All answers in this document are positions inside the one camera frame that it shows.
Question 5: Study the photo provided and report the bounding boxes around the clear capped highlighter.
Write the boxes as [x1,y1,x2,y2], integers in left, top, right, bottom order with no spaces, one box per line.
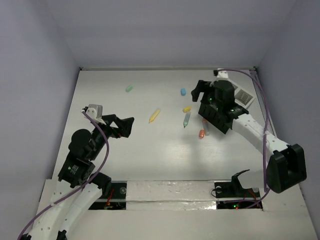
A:
[202,119,210,136]

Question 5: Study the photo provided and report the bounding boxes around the white organizer container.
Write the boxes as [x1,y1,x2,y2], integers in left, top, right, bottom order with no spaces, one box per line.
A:
[232,83,255,109]

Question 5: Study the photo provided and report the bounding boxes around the green highlighter cap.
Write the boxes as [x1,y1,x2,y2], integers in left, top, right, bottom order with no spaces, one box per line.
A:
[125,85,133,93]

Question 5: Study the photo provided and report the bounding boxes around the blue highlighter cap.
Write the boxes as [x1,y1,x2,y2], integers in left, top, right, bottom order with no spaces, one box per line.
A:
[180,88,187,96]

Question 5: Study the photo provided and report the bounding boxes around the black organizer container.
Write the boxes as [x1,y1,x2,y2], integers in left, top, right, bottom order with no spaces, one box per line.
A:
[198,102,238,134]

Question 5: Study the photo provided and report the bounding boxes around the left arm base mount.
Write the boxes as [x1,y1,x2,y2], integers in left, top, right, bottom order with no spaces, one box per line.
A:
[89,181,127,211]

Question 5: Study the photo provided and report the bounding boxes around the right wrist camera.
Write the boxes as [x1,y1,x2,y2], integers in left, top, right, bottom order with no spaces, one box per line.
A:
[213,68,229,81]

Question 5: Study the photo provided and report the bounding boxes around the teal highlighter pen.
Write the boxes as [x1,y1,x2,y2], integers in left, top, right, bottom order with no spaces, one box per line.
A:
[183,111,191,128]

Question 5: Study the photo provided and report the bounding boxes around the yellow highlighter cap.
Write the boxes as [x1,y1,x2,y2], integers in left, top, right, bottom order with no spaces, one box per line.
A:
[182,106,192,113]

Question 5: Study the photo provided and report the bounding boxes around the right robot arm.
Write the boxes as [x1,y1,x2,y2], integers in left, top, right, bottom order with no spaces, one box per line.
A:
[191,80,307,194]

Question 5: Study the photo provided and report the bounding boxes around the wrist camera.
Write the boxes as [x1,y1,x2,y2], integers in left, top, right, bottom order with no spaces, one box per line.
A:
[81,104,106,125]
[213,68,229,81]

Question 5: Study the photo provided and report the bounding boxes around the yellow highlighter pen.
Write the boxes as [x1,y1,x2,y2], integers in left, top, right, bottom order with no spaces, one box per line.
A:
[148,108,161,124]

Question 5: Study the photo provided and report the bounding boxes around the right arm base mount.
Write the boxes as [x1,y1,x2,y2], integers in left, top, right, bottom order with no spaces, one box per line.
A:
[210,169,263,210]

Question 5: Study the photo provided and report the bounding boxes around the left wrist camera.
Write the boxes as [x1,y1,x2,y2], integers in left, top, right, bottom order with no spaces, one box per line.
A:
[81,104,106,125]

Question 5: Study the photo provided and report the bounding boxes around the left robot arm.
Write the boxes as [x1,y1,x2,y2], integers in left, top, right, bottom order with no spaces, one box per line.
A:
[18,111,135,240]

